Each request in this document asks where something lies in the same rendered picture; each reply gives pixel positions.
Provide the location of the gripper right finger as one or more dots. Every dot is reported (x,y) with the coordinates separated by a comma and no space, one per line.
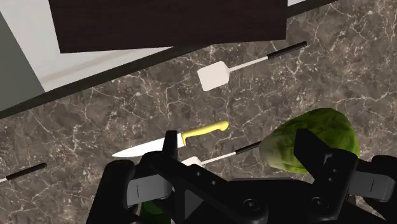
(335,173)

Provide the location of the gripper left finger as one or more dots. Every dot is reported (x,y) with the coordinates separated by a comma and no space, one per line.
(198,183)

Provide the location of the green lettuce head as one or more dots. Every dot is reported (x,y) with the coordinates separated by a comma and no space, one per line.
(325,127)

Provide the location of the dark green round thing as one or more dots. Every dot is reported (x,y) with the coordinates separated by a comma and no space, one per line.
(153,214)

